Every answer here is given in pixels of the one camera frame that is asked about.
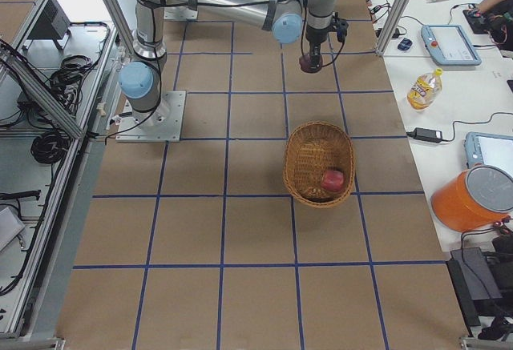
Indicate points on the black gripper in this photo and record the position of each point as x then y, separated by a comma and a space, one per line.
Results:
313, 39

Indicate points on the dark red apple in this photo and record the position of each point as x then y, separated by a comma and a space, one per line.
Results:
304, 64

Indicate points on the red yellow streaked apple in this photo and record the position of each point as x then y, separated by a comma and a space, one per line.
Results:
333, 180

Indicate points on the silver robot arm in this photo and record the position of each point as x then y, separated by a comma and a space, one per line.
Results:
287, 20

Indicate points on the woven wicker basket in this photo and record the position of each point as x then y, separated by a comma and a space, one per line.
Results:
311, 150

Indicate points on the person's hand on controller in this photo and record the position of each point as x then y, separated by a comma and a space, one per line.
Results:
476, 15

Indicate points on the small dark blue pouch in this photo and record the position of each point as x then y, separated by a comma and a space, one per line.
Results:
405, 44

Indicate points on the yellow drink bottle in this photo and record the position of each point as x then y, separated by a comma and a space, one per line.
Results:
425, 89

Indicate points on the black power adapter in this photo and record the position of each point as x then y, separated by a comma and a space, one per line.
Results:
425, 135

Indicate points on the far teach pendant tablet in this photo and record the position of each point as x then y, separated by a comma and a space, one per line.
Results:
448, 45

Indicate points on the teach pendant tablet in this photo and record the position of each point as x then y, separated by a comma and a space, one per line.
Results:
489, 149
448, 45

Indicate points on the near teach pendant tablet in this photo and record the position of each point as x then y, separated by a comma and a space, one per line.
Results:
489, 149

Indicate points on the orange bucket with lid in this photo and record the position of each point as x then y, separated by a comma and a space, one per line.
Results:
476, 197

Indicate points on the aluminium frame post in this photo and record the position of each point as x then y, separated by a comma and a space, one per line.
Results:
390, 25

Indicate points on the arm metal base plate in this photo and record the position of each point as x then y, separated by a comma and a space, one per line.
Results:
180, 14
164, 125

